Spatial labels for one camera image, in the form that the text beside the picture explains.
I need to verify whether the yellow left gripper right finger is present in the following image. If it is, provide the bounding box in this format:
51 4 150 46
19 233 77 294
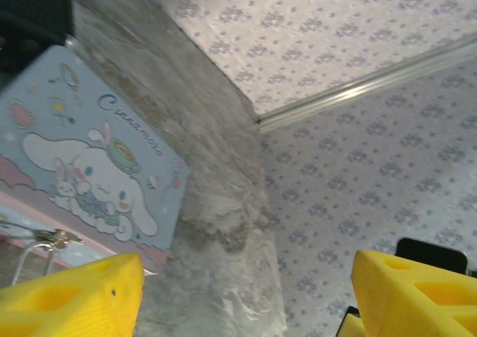
336 248 477 337

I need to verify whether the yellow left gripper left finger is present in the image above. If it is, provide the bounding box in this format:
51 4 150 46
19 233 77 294
0 252 145 337

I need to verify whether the blue cartoon lockbox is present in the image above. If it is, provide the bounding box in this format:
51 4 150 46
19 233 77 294
0 44 192 275

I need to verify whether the black rectangular case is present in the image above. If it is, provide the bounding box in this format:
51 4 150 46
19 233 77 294
0 0 75 75

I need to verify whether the aluminium frame post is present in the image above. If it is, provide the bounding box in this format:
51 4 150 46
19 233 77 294
254 32 477 136

